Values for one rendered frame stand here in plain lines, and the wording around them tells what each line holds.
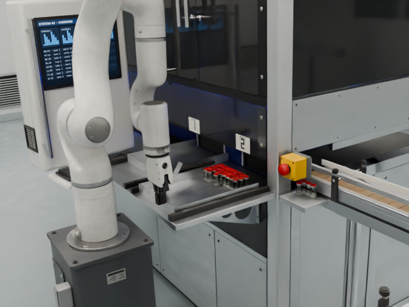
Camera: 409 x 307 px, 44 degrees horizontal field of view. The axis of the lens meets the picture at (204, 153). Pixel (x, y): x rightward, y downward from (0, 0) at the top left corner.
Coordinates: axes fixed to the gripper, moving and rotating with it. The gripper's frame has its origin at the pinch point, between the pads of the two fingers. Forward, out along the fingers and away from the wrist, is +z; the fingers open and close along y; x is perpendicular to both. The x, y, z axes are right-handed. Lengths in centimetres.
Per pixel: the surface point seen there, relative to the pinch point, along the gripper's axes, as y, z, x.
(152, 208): 5.3, 5.2, 0.7
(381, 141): 9, 7, -120
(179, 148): 54, 5, -38
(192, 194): 6.1, 5.0, -15.7
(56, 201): 240, 93, -29
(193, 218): -10.3, 5.3, -5.8
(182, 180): 19.5, 4.9, -19.6
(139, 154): 54, 3, -18
